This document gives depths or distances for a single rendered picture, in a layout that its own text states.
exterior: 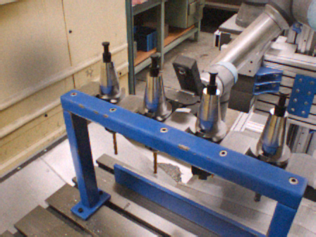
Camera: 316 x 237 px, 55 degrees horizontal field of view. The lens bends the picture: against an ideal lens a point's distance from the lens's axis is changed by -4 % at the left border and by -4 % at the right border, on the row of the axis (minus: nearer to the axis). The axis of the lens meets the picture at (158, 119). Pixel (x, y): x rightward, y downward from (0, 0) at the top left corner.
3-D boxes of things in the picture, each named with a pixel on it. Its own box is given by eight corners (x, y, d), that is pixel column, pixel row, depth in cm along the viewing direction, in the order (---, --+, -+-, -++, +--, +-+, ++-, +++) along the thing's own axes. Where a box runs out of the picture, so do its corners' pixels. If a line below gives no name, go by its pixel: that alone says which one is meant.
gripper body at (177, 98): (187, 140, 68) (212, 116, 76) (190, 105, 63) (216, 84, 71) (157, 128, 71) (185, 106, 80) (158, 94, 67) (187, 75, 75)
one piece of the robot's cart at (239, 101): (248, 74, 157) (250, 58, 152) (268, 79, 153) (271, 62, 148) (224, 107, 131) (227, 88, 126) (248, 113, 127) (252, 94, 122)
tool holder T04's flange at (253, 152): (240, 162, 50) (243, 150, 48) (257, 144, 54) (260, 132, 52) (277, 180, 46) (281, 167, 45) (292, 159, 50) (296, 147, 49)
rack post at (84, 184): (96, 188, 86) (81, 93, 69) (111, 197, 83) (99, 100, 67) (70, 211, 79) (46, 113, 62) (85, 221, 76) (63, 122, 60)
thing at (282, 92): (271, 112, 45) (276, 91, 43) (276, 108, 46) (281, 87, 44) (282, 116, 44) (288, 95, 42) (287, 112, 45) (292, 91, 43)
